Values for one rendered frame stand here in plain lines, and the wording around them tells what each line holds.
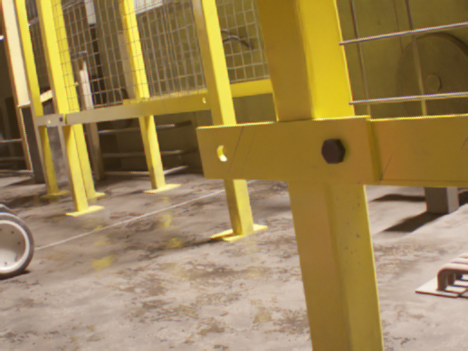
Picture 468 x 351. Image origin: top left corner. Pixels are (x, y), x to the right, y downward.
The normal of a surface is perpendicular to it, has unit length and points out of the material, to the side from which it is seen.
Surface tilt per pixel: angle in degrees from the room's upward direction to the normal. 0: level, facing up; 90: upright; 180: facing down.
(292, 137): 90
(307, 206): 90
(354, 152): 90
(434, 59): 88
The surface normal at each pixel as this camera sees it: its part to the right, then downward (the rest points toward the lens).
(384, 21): -0.76, 0.22
